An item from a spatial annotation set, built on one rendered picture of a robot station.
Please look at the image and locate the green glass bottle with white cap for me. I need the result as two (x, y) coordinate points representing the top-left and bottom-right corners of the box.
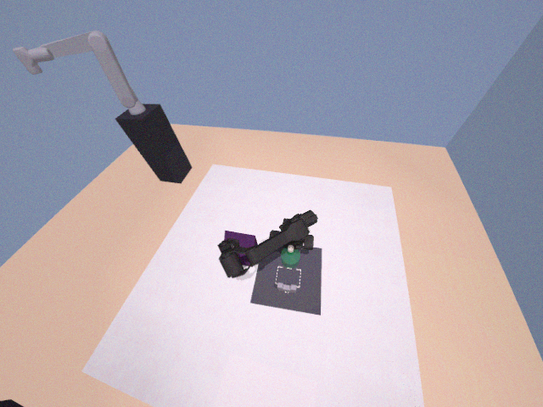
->
(281, 245), (300, 269)

